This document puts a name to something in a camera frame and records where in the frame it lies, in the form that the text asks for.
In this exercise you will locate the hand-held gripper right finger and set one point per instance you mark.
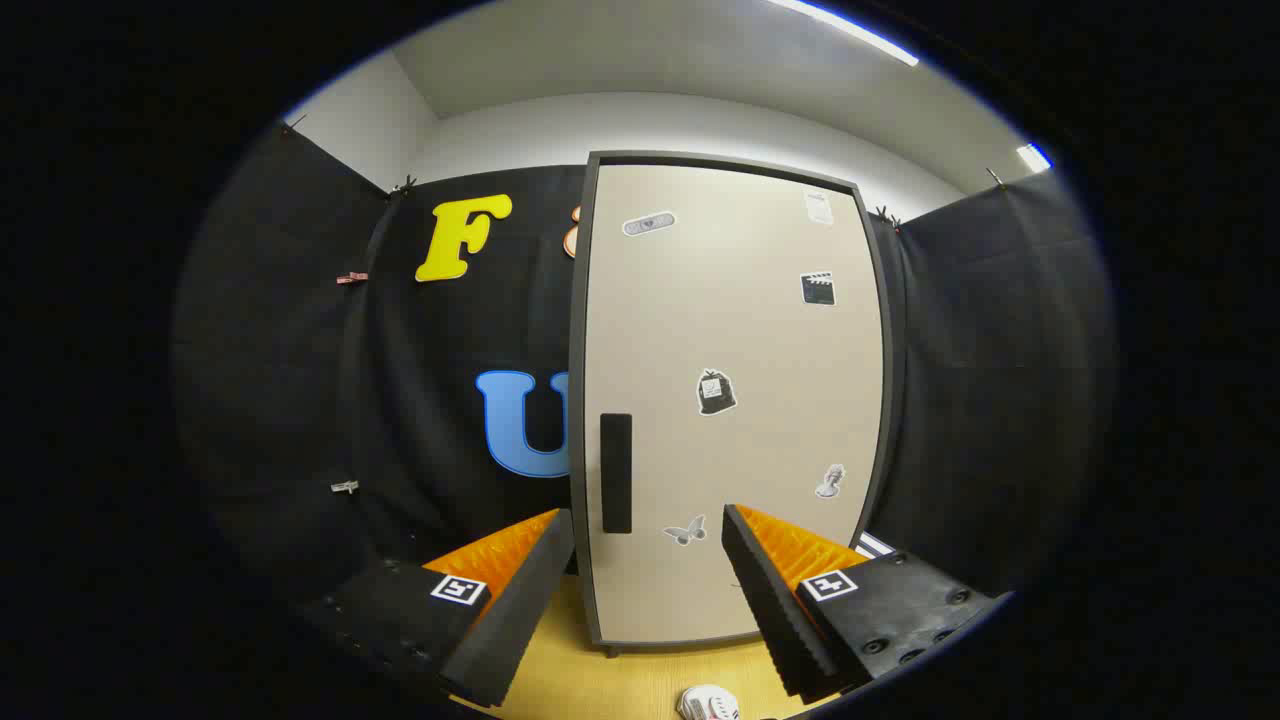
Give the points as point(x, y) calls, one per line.
point(770, 600)

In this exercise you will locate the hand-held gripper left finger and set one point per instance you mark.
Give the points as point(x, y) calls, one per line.
point(520, 610)

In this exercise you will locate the white shoe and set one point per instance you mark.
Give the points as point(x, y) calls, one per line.
point(708, 703)

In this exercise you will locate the grey shoe cabinet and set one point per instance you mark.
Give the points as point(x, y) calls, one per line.
point(579, 400)

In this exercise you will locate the beige shoe cabinet door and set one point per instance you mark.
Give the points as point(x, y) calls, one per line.
point(740, 330)

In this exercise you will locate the black backdrop cloth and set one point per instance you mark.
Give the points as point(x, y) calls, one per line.
point(300, 380)

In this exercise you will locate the ceiling light strip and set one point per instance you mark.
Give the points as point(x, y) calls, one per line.
point(1034, 157)

